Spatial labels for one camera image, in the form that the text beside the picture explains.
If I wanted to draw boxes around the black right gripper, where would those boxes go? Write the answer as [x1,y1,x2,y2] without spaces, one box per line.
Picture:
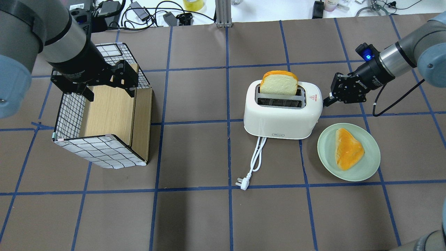
[323,62,393,107]

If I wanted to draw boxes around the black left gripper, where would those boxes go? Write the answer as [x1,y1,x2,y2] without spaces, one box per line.
[51,60,139,102]

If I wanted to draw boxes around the white two-slot toaster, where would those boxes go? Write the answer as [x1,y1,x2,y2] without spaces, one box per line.
[243,80,322,139]

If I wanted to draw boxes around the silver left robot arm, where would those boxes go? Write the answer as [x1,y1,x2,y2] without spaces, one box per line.
[0,0,138,118]

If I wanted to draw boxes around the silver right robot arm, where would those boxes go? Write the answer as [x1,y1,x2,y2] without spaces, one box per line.
[323,13,446,107]

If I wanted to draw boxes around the bread slice in toaster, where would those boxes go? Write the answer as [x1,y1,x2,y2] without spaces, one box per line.
[259,70,299,96]

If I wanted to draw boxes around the orange-crusted bread on plate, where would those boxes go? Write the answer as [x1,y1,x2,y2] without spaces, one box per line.
[335,128,365,170]

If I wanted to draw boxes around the light green plate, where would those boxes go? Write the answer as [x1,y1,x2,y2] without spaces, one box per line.
[317,123,381,182]

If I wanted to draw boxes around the checkered wooden box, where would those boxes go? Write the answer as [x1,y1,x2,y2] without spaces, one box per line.
[52,43,153,169]

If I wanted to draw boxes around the black power adapter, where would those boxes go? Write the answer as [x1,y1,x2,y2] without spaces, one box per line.
[312,0,324,19]

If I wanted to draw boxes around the white paper cup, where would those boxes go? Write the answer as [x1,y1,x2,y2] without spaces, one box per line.
[324,0,339,12]

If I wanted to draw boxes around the yellow tape roll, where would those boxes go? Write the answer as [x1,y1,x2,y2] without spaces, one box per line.
[183,0,205,12]

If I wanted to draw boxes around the white toaster power cord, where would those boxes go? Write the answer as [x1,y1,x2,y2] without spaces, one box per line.
[236,137,268,191]

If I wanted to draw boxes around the aluminium frame post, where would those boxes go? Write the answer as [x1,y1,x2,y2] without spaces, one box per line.
[215,0,233,28]

